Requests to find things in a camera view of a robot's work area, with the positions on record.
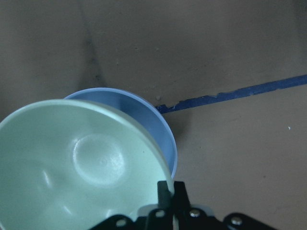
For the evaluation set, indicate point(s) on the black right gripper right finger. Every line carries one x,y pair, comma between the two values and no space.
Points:
181,203

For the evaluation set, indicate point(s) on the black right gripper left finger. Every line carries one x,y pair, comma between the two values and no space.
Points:
164,199

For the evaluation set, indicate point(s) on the blue bowl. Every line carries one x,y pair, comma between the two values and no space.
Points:
140,110

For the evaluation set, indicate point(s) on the green bowl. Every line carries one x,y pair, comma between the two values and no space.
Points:
69,164

